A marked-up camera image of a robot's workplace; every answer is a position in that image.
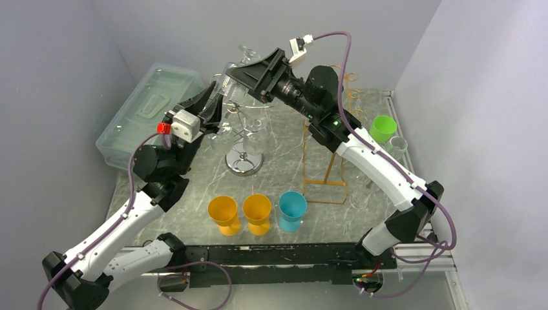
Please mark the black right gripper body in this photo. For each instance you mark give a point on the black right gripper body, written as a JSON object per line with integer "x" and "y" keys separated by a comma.
{"x": 289, "y": 90}

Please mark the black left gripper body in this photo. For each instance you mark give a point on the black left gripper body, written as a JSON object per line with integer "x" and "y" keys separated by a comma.
{"x": 205, "y": 129}

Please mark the orange plastic wine glass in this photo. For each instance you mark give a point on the orange plastic wine glass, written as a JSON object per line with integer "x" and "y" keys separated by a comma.
{"x": 223, "y": 211}
{"x": 257, "y": 209}

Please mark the blue plastic wine glass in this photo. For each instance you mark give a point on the blue plastic wine glass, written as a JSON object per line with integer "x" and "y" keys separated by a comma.
{"x": 293, "y": 206}

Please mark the green plastic wine glass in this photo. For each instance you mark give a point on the green plastic wine glass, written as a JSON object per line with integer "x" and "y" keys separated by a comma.
{"x": 382, "y": 128}

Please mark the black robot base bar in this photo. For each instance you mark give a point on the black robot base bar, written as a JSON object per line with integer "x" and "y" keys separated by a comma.
{"x": 336, "y": 263}

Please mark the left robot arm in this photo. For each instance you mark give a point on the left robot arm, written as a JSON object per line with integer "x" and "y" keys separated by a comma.
{"x": 85, "y": 275}

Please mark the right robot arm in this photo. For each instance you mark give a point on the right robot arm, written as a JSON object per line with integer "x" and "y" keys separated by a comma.
{"x": 339, "y": 131}

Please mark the translucent green storage box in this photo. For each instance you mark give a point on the translucent green storage box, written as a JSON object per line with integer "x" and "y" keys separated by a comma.
{"x": 160, "y": 89}

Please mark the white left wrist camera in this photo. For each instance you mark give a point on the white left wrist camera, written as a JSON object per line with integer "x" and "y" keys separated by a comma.
{"x": 182, "y": 124}

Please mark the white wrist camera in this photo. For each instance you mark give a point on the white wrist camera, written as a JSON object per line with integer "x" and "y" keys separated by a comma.
{"x": 298, "y": 47}
{"x": 182, "y": 124}

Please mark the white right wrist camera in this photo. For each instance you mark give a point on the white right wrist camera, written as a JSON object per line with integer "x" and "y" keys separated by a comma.
{"x": 298, "y": 47}

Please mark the chrome wire glass rack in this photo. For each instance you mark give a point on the chrome wire glass rack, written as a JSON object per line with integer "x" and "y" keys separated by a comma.
{"x": 243, "y": 129}

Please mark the gold wire glass rack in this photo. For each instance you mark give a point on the gold wire glass rack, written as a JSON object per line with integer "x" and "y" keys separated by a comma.
{"x": 323, "y": 178}

